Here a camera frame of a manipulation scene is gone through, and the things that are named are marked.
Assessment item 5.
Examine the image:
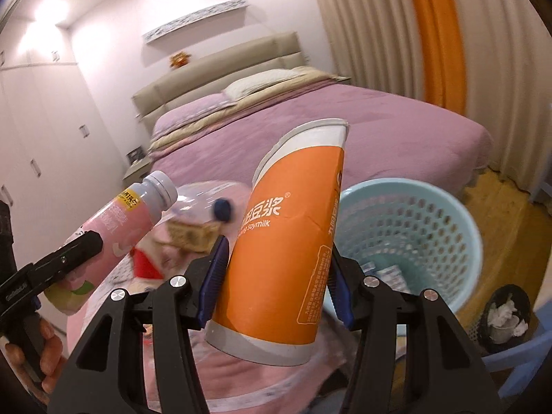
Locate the pink printed blanket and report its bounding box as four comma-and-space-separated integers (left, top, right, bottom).
56, 181, 363, 414

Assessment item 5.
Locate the red white packet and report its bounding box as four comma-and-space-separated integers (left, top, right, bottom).
129, 241, 173, 281

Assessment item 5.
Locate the white crumpled tissue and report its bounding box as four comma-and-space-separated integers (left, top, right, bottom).
487, 295, 529, 341

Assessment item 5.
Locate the white wall shelf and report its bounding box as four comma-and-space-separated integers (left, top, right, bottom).
142, 0, 251, 45

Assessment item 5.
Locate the orange paper cup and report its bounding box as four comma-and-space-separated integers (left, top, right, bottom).
204, 118, 350, 366

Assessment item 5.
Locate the light blue plastic basket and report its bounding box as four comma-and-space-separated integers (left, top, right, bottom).
323, 178, 484, 315

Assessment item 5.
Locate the blue desk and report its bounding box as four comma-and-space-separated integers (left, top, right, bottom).
481, 297, 552, 414

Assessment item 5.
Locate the orange curtain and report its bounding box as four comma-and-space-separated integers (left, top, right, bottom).
401, 0, 469, 115

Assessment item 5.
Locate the clear plastic bottle blue cap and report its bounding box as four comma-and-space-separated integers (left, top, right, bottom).
147, 179, 255, 268

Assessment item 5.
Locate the person's left hand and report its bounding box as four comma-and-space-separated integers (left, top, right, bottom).
0, 317, 69, 406

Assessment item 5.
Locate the pink drink bottle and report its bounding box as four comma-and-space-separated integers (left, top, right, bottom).
43, 171, 178, 315

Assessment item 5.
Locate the white wardrobe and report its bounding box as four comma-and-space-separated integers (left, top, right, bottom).
0, 21, 130, 277

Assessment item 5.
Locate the beige curtain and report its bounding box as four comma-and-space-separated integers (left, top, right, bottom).
304, 0, 432, 104
453, 0, 552, 195

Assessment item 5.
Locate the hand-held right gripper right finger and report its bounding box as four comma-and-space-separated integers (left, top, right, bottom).
328, 241, 505, 414

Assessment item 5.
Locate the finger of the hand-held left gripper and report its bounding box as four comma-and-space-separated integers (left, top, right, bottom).
26, 230, 104, 288

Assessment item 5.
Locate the grey nightstand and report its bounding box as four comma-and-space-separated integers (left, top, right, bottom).
122, 155, 152, 187

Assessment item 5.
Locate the white dotted pillow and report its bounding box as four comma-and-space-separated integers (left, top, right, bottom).
222, 69, 303, 101

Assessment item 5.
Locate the beige padded headboard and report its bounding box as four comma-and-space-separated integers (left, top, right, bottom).
131, 31, 305, 136

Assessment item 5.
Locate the white printed wrapper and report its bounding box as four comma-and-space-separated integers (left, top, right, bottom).
360, 261, 408, 292

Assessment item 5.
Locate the purple pillow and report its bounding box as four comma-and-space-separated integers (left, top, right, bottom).
153, 94, 236, 136

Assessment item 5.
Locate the bed with purple bedspread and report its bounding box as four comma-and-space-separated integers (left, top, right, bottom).
147, 67, 494, 225

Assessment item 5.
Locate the black mesh waste bin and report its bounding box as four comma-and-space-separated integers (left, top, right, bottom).
468, 284, 532, 346

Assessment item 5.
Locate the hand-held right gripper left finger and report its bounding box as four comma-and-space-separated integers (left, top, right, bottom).
47, 235, 231, 414

